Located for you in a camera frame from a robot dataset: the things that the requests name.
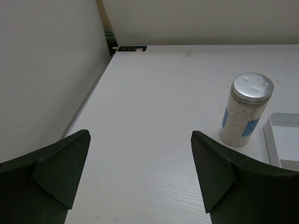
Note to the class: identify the left tall white-bead jar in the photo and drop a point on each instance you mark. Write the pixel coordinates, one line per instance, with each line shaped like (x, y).
(248, 98)

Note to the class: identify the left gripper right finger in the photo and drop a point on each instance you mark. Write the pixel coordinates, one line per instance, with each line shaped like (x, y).
(237, 189)

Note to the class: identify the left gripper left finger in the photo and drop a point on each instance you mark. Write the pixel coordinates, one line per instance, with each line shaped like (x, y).
(40, 187)

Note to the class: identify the white divided tray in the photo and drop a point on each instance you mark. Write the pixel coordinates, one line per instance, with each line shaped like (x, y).
(281, 132)

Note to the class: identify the left black corner label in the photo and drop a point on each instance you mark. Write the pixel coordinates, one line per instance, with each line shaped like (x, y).
(131, 48)

